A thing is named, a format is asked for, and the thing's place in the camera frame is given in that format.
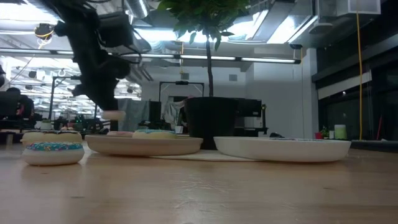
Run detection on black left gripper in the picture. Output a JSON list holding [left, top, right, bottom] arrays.
[[72, 49, 132, 111]]

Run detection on large pink frosted donut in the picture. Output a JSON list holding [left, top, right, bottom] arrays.
[[106, 131, 134, 138]]

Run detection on large blue frosted donut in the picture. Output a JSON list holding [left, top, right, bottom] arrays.
[[132, 129, 179, 140]]

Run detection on small blue sprinkled donut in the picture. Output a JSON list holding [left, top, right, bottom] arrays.
[[22, 142, 85, 167]]

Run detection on grey partition screen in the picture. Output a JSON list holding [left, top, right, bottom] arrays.
[[117, 98, 162, 131]]

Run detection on tan round plate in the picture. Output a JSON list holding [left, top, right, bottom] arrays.
[[84, 134, 204, 157]]

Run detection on person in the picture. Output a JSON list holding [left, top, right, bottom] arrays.
[[4, 86, 35, 121]]

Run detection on black orange ceiling reel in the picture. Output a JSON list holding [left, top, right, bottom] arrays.
[[34, 23, 55, 40]]

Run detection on black computer monitor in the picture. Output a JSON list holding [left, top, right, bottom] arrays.
[[0, 91, 20, 116]]

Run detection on long ceiling light strip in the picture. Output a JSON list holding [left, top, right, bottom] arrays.
[[0, 48, 302, 65]]

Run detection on black plant pot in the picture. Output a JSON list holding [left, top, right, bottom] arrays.
[[184, 96, 239, 151]]

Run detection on white round mat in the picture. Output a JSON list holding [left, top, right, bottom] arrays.
[[152, 149, 259, 162]]

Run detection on green leafy plant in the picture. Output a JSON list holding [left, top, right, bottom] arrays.
[[154, 0, 251, 98]]

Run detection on black background cabinet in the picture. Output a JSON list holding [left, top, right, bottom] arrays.
[[234, 98, 269, 138]]

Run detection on white round plate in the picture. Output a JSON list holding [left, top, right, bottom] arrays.
[[213, 136, 352, 163]]

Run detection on pale green jar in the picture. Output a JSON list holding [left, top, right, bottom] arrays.
[[334, 124, 347, 141]]

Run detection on white ceiling air unit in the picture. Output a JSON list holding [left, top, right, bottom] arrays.
[[317, 0, 382, 18]]

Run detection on black background rig frame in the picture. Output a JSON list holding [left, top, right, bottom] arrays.
[[159, 80, 205, 135], [49, 75, 101, 130]]

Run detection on silver ceiling ventilation duct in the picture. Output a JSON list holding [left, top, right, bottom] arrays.
[[124, 0, 150, 19]]

